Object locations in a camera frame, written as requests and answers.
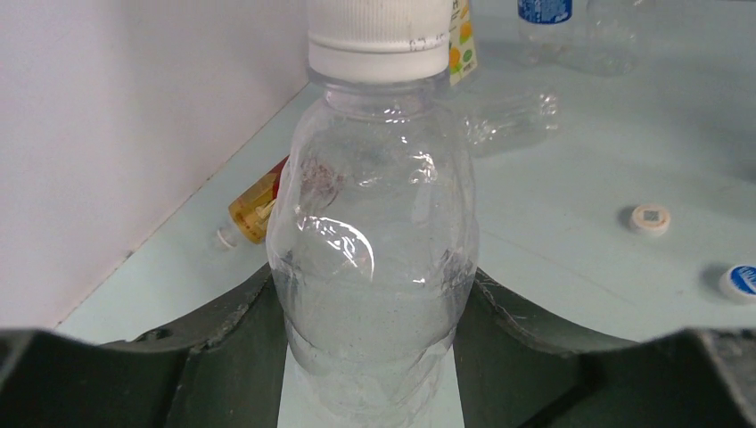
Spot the clear bottle yellow label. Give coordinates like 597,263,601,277
448,0,479,86

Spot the clear crushed plastic bottle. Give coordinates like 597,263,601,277
266,74,479,427

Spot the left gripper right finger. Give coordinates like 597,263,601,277
454,271,755,427

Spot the blue white bottle cap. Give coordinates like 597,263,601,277
306,0,453,84

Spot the blue label water bottle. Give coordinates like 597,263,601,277
517,0,573,65

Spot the orange red label bottle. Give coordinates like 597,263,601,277
216,156,288,250

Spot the clear bottle white cap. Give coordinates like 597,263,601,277
558,1,656,77

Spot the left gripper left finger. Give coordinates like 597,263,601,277
1,267,287,427

